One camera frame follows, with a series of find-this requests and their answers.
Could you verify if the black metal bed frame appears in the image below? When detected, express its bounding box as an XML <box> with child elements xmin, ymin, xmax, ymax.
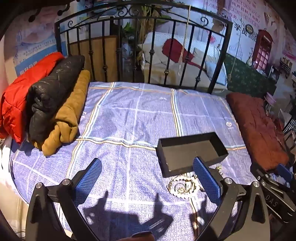
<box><xmin>54</xmin><ymin>5</ymin><xmax>233</xmax><ymax>94</ymax></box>

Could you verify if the pink stool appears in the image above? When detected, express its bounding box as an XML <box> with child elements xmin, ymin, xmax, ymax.
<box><xmin>265</xmin><ymin>92</ymin><xmax>277</xmax><ymax>105</ymax></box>

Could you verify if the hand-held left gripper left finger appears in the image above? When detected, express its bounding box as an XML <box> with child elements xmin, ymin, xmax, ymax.
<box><xmin>25</xmin><ymin>158</ymin><xmax>102</xmax><ymax>241</ymax></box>

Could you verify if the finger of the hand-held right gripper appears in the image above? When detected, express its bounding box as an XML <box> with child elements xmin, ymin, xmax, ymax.
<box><xmin>277</xmin><ymin>164</ymin><xmax>295</xmax><ymax>186</ymax></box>
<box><xmin>251</xmin><ymin>163</ymin><xmax>279</xmax><ymax>189</ymax></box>

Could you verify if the black jewelry box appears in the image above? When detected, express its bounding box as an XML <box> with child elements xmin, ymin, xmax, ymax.
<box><xmin>155</xmin><ymin>132</ymin><xmax>229</xmax><ymax>178</ymax></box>

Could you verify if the hanging rope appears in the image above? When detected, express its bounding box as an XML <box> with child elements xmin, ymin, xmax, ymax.
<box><xmin>227</xmin><ymin>19</ymin><xmax>244</xmax><ymax>84</ymax></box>

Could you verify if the wall poster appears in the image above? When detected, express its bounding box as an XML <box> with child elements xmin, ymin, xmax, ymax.
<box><xmin>14</xmin><ymin>0</ymin><xmax>59</xmax><ymax>77</ymax></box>

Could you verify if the maroon quilted blanket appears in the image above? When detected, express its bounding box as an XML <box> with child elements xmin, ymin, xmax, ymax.
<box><xmin>225</xmin><ymin>92</ymin><xmax>289</xmax><ymax>171</ymax></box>

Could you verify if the green patterned carpet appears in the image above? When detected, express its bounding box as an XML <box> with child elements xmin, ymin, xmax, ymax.
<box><xmin>222</xmin><ymin>53</ymin><xmax>278</xmax><ymax>98</ymax></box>

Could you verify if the wooden panel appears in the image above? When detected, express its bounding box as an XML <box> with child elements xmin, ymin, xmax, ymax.
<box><xmin>69</xmin><ymin>35</ymin><xmax>119</xmax><ymax>82</ymax></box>

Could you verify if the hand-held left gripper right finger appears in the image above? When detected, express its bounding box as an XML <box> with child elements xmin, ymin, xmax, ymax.
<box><xmin>193</xmin><ymin>157</ymin><xmax>270</xmax><ymax>241</ymax></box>

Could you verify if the blue plaid bed sheet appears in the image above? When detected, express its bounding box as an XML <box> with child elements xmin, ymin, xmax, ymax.
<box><xmin>9</xmin><ymin>82</ymin><xmax>259</xmax><ymax>234</ymax></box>

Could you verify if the green plant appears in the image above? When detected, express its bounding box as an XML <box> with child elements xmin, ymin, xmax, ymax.
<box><xmin>122</xmin><ymin>5</ymin><xmax>158</xmax><ymax>43</ymax></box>

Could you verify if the rope with tassel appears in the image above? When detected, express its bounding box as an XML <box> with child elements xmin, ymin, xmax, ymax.
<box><xmin>178</xmin><ymin>5</ymin><xmax>191</xmax><ymax>76</ymax></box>

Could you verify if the red cloth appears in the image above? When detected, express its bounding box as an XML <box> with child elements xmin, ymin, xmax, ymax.
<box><xmin>162</xmin><ymin>38</ymin><xmax>204</xmax><ymax>70</ymax></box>

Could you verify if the tan suede garment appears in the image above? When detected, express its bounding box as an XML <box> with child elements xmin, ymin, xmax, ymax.
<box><xmin>34</xmin><ymin>70</ymin><xmax>90</xmax><ymax>156</ymax></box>

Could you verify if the red phone booth cabinet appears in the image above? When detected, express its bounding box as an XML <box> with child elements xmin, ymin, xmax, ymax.
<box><xmin>252</xmin><ymin>30</ymin><xmax>274</xmax><ymax>70</ymax></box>

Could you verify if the beige quilt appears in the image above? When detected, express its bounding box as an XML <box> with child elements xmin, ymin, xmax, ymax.
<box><xmin>139</xmin><ymin>31</ymin><xmax>228</xmax><ymax>90</ymax></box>

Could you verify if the white pearl bracelet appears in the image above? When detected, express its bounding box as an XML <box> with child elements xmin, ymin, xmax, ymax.
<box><xmin>167</xmin><ymin>173</ymin><xmax>205</xmax><ymax>199</ymax></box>

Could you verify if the red down jacket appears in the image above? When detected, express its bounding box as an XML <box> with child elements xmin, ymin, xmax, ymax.
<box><xmin>0</xmin><ymin>52</ymin><xmax>65</xmax><ymax>143</ymax></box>

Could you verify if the black picture frame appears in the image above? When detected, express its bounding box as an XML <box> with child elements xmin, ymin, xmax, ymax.
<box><xmin>269</xmin><ymin>66</ymin><xmax>281</xmax><ymax>83</ymax></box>

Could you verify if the black down jacket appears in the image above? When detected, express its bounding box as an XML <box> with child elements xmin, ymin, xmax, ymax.
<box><xmin>26</xmin><ymin>55</ymin><xmax>85</xmax><ymax>143</ymax></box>

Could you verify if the white pillow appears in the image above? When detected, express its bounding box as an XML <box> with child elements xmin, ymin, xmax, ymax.
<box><xmin>205</xmin><ymin>61</ymin><xmax>228</xmax><ymax>87</ymax></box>

